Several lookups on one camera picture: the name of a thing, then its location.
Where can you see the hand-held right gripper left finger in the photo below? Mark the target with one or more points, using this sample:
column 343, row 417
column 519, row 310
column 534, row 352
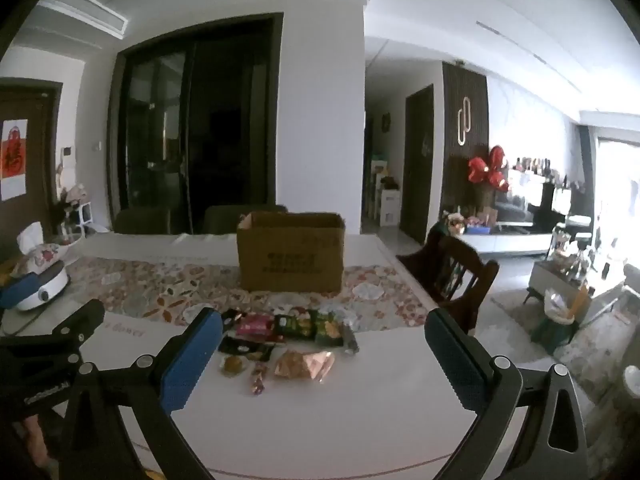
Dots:
column 192, row 360

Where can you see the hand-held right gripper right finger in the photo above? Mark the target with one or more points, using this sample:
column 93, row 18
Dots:
column 457, row 360

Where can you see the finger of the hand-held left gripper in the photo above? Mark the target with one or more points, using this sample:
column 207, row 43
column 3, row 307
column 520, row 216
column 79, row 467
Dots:
column 75, row 321
column 15, row 292

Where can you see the brown cardboard box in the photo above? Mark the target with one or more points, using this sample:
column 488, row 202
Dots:
column 290, row 260

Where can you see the person's left hand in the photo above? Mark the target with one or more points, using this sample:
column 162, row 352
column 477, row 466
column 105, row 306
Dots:
column 32, row 432

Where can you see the white round appliance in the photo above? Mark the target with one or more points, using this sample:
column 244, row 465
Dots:
column 47, row 292

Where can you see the round brown snack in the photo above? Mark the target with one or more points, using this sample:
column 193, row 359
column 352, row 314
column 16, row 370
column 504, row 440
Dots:
column 232, row 366

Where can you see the floral tissue box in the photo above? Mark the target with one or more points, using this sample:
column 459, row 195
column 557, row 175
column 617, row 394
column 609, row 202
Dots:
column 42, row 255

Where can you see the dark labelled snack packet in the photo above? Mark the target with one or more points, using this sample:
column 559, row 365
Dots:
column 245, row 347

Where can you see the small black snack packet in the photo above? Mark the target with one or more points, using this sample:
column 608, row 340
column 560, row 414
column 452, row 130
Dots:
column 231, row 319

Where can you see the pink snack packet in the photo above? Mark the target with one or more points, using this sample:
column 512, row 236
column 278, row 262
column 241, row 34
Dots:
column 252, row 326

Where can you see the red wrapped candy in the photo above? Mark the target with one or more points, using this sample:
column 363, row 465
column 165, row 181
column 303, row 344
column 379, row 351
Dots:
column 257, row 385

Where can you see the patterned table runner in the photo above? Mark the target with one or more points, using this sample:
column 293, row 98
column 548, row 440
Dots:
column 165, row 280

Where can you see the dark wooden chair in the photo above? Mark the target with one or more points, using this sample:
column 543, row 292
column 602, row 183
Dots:
column 457, row 265

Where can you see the green stool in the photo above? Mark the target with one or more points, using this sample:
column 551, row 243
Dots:
column 550, row 330

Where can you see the orange snack packet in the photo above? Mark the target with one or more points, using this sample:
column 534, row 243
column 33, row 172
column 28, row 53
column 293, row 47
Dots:
column 300, row 366

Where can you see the slim dark snack packet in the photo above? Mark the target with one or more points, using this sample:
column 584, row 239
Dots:
column 350, row 341

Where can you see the flower bouquet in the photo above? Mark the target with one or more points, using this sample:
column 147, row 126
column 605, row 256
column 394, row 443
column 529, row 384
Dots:
column 72, row 197

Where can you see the grey coffee table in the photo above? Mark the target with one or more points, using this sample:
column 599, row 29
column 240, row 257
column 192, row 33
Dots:
column 542, row 275

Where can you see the dark upholstered chair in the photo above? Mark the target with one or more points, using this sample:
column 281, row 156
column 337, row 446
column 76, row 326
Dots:
column 225, row 219
column 142, row 221

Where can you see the white television console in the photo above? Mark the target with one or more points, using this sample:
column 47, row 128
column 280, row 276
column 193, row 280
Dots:
column 510, row 245

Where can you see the brown entrance door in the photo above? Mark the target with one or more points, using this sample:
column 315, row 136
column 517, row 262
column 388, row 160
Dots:
column 42, row 160

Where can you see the flower basket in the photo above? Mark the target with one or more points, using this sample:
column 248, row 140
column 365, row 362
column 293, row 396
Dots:
column 455, row 222

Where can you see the red paper door poster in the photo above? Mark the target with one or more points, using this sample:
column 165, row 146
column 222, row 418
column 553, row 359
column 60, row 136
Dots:
column 12, row 155

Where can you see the small white cabinet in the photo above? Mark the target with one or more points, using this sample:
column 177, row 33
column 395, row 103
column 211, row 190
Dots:
column 390, row 207

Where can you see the television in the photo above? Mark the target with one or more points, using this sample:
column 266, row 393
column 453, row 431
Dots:
column 520, row 205

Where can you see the dark hallway door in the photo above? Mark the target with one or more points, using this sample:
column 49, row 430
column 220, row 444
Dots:
column 417, row 170

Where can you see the dark sliding glass door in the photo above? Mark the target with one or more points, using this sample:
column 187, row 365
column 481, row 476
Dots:
column 200, row 125

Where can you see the ceiling air vent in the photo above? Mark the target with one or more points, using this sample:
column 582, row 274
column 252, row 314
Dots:
column 85, row 10

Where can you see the wall intercom panel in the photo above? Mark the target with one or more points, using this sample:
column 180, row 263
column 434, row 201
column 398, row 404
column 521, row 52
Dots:
column 67, row 151

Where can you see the looped wall ornament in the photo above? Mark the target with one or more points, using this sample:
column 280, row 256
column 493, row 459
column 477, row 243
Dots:
column 465, row 120

